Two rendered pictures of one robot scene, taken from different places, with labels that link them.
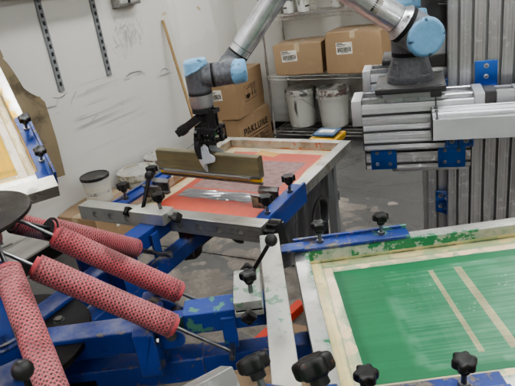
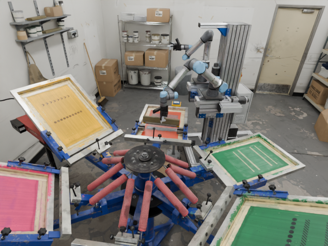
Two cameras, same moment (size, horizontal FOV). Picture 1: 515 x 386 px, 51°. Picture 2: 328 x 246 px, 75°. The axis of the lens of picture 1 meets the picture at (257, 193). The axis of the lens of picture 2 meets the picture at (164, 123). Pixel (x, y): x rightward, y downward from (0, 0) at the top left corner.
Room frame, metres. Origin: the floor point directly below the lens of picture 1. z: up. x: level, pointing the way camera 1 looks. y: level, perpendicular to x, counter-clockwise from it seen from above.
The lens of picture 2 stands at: (-0.12, 0.96, 2.32)
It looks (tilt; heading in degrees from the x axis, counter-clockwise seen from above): 32 degrees down; 335
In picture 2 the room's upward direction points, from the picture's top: 2 degrees clockwise
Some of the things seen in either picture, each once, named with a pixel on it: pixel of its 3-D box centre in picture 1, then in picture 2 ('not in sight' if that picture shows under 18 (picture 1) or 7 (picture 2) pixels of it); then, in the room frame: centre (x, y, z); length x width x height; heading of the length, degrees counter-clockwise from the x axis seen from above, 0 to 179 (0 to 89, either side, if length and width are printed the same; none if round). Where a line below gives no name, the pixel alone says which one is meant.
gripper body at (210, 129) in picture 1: (208, 125); (163, 110); (1.71, 0.13, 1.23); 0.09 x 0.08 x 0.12; 59
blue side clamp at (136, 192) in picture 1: (142, 196); (135, 130); (1.83, 0.41, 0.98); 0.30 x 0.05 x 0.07; 149
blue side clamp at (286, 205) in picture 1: (280, 210); (185, 134); (1.54, -0.06, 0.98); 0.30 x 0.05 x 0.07; 149
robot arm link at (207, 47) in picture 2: not in sight; (206, 51); (2.39, -0.81, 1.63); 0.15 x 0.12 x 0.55; 137
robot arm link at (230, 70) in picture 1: (229, 71); (171, 95); (1.72, 0.03, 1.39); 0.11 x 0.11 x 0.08; 88
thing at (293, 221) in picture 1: (297, 219); not in sight; (1.84, -0.13, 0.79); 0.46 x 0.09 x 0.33; 149
